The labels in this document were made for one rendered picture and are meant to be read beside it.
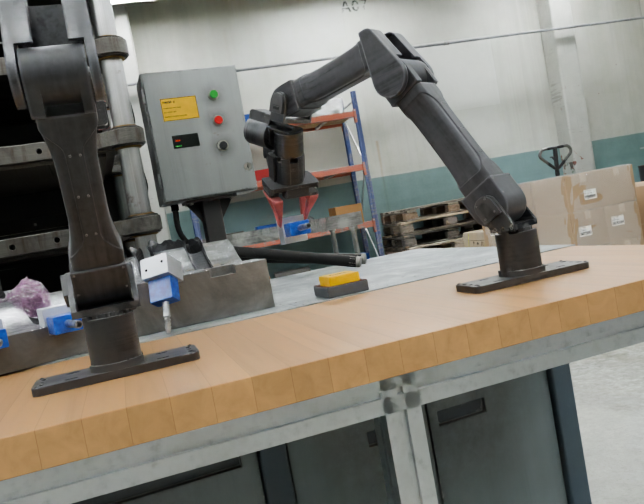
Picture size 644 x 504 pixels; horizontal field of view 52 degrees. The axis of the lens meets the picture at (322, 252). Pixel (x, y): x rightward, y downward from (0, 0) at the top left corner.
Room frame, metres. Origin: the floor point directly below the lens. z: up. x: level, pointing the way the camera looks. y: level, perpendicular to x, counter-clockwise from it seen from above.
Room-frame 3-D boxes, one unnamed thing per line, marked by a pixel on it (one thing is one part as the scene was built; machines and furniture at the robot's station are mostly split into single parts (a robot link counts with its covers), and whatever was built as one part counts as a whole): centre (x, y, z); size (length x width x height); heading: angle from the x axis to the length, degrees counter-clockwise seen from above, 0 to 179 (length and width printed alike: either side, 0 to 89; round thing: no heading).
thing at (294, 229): (1.33, 0.04, 0.93); 0.13 x 0.05 x 0.05; 19
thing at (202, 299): (1.39, 0.31, 0.87); 0.50 x 0.26 x 0.14; 19
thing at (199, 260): (1.37, 0.31, 0.92); 0.35 x 0.16 x 0.09; 19
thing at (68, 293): (0.83, 0.28, 0.90); 0.09 x 0.06 x 0.06; 107
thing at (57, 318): (1.01, 0.41, 0.86); 0.13 x 0.05 x 0.05; 36
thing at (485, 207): (1.00, -0.29, 0.90); 0.09 x 0.06 x 0.06; 138
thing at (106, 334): (0.82, 0.28, 0.84); 0.20 x 0.07 x 0.08; 107
